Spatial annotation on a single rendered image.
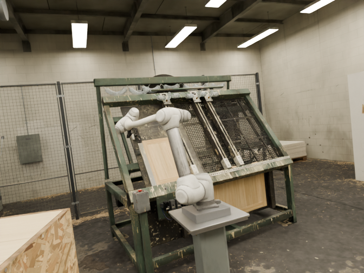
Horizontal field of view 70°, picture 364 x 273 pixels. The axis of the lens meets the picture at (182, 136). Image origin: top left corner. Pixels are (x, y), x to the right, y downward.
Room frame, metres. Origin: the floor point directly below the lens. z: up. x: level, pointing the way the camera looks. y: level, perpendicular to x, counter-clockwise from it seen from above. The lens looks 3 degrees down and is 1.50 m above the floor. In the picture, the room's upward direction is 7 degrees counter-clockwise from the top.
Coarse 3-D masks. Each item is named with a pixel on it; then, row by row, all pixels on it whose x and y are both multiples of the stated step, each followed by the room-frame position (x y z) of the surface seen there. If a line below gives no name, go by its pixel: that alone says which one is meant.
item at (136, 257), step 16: (272, 176) 3.57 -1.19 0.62; (288, 176) 3.46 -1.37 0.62; (112, 192) 3.21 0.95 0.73; (272, 192) 3.47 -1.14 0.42; (288, 192) 3.46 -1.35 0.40; (112, 208) 3.60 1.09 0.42; (128, 208) 2.54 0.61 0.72; (272, 208) 3.46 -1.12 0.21; (288, 208) 3.45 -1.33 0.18; (112, 224) 3.58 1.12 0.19; (128, 224) 3.74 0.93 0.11; (160, 224) 2.79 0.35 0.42; (176, 224) 2.88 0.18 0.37; (256, 224) 3.09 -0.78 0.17; (160, 240) 2.78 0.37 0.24; (128, 256) 2.78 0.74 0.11; (160, 256) 2.57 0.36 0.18; (176, 256) 2.60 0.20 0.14; (144, 272) 2.44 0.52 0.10
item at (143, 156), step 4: (136, 140) 2.87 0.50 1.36; (140, 144) 2.85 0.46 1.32; (140, 148) 2.81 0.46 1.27; (140, 152) 2.79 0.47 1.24; (144, 152) 2.80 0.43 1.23; (144, 156) 2.77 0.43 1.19; (144, 160) 2.73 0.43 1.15; (144, 164) 2.72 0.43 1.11; (148, 164) 2.72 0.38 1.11; (148, 168) 2.69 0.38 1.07; (148, 172) 2.66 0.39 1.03; (148, 176) 2.64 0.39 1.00; (152, 176) 2.65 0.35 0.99; (152, 180) 2.61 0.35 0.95; (152, 184) 2.59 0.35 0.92; (156, 184) 2.60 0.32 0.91
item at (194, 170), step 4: (168, 92) 3.22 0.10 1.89; (168, 96) 3.25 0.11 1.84; (164, 100) 3.29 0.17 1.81; (168, 100) 3.32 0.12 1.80; (164, 104) 3.25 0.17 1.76; (168, 104) 3.29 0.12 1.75; (180, 132) 3.09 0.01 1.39; (184, 140) 3.03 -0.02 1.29; (184, 144) 3.00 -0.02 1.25; (184, 148) 2.95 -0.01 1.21; (188, 152) 2.94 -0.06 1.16; (188, 156) 2.94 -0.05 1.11; (188, 160) 2.87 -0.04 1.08; (192, 160) 2.88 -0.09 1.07; (192, 164) 2.88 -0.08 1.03; (192, 168) 2.81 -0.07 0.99; (196, 168) 2.83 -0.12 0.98; (192, 172) 2.81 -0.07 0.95; (196, 172) 2.80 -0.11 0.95
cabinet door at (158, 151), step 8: (144, 144) 2.89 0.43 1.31; (152, 144) 2.93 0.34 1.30; (160, 144) 2.96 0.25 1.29; (168, 144) 3.00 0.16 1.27; (152, 152) 2.86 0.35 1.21; (160, 152) 2.89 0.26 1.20; (168, 152) 2.92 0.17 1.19; (152, 160) 2.79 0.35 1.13; (160, 160) 2.82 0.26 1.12; (168, 160) 2.85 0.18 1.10; (152, 168) 2.73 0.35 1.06; (160, 168) 2.76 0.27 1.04; (168, 168) 2.79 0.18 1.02; (176, 168) 2.82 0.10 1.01; (160, 176) 2.70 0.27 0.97; (168, 176) 2.73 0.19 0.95; (176, 176) 2.76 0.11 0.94
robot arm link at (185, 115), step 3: (177, 108) 2.10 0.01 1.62; (180, 111) 2.08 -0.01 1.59; (183, 111) 2.11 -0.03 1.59; (186, 111) 2.11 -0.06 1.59; (183, 114) 2.09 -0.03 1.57; (186, 114) 2.09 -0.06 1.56; (189, 114) 2.11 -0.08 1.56; (183, 117) 2.09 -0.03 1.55; (186, 117) 2.09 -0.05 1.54; (189, 117) 2.12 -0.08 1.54; (180, 120) 2.08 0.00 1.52; (183, 120) 2.11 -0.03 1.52; (186, 120) 2.11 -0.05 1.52
